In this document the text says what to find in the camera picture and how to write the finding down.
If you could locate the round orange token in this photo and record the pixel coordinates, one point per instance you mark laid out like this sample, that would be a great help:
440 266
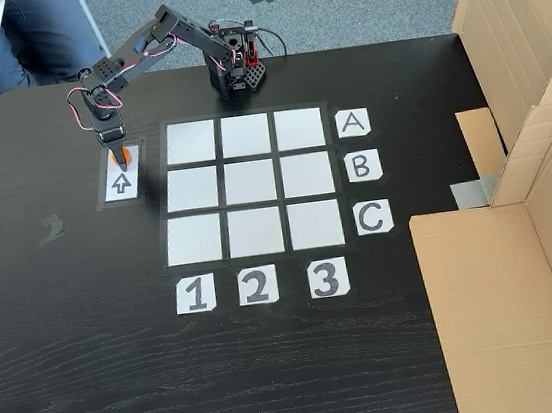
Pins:
129 156

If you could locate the white nine-square grid sheet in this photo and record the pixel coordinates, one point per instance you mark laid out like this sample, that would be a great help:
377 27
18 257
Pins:
250 183

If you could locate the white arrow paper sheet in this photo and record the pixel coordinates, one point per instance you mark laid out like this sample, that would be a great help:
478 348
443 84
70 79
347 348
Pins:
122 187

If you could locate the seated person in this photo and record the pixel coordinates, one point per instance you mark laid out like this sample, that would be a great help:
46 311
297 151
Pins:
49 38

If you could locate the clear tape scraps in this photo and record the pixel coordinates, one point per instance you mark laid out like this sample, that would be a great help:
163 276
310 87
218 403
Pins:
51 230

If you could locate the red and black clamp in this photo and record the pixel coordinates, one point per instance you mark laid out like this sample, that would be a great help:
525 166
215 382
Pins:
251 51

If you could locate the paper label number 1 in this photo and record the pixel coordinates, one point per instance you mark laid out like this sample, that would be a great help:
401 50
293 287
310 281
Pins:
194 294

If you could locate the paper label number 2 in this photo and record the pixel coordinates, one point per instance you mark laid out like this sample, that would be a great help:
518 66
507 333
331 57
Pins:
257 285

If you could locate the paper label letter A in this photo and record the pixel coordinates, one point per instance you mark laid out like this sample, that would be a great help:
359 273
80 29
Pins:
352 123

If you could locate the paper label number 3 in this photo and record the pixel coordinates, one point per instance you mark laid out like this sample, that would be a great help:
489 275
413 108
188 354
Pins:
328 278

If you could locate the paper label letter B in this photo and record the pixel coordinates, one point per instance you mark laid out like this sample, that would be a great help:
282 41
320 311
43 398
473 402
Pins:
362 165

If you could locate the paper label letter C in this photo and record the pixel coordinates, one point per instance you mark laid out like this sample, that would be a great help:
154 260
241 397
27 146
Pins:
373 217

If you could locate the brown cardboard screen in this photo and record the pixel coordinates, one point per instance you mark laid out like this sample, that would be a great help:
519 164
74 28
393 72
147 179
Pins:
509 299

